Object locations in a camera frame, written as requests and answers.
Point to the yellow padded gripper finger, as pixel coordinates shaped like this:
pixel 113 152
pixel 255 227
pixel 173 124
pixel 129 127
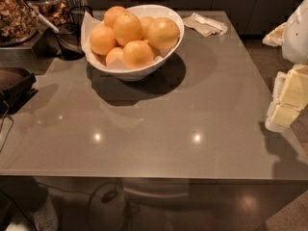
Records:
pixel 289 98

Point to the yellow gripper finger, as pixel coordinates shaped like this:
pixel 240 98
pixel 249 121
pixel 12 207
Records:
pixel 275 37

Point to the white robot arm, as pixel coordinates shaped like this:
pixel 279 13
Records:
pixel 295 39

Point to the white ceramic bowl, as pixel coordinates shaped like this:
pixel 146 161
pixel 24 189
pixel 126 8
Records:
pixel 154 11

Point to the small front left orange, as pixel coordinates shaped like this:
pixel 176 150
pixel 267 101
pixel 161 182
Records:
pixel 114 54

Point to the crumpled paper napkin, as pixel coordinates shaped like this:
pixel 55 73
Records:
pixel 205 26

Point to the large glass snack jar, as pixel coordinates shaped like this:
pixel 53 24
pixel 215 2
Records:
pixel 17 22

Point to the black wire basket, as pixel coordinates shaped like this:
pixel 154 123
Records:
pixel 69 37

